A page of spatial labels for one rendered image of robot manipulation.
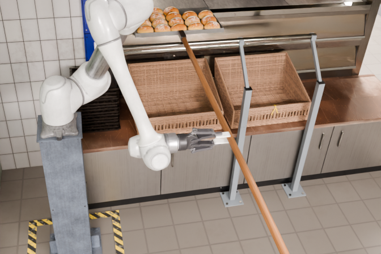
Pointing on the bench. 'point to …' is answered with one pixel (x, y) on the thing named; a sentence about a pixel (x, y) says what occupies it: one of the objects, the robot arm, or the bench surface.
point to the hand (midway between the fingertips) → (221, 138)
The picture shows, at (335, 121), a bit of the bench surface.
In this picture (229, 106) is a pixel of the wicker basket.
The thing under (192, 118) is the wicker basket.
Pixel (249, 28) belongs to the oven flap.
